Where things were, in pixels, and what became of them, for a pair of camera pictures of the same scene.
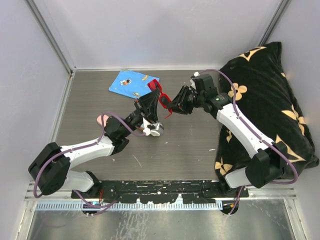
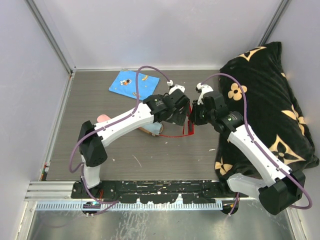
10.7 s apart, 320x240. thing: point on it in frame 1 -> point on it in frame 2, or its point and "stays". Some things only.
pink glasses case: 105,118 stays
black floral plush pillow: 256,81 stays
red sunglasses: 154,84 -> 191,127
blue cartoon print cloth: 132,83 stays
